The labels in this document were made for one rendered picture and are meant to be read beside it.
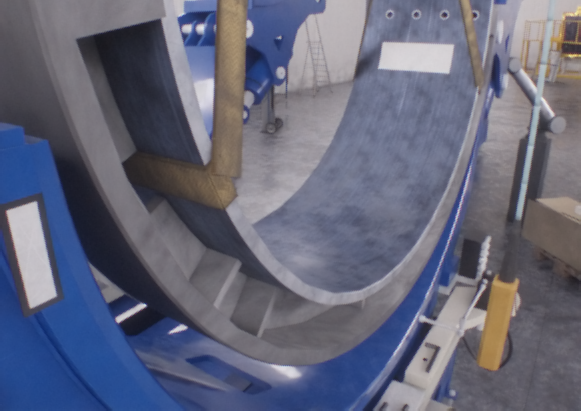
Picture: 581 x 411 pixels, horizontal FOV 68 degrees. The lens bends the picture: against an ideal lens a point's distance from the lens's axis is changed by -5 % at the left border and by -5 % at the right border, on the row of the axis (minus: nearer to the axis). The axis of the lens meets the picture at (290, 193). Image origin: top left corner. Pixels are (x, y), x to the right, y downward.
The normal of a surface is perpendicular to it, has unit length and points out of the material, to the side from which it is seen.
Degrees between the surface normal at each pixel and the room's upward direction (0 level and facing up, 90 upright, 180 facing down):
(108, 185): 90
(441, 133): 45
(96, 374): 90
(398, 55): 75
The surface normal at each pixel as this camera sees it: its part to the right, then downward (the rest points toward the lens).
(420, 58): -0.55, 0.03
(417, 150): -0.40, -0.47
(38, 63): -0.56, 0.44
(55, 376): 0.83, 0.19
